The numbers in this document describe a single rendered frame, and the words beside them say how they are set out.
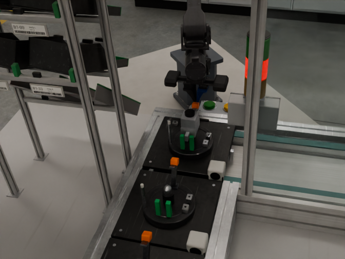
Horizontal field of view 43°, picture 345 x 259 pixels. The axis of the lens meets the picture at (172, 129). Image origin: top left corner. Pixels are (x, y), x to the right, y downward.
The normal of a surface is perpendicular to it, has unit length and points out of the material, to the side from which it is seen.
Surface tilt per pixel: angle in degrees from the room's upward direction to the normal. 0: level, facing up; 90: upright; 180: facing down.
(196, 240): 0
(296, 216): 90
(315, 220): 90
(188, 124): 90
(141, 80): 0
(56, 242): 0
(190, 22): 31
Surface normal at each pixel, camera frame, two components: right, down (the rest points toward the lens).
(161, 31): -0.06, -0.77
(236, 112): -0.25, 0.62
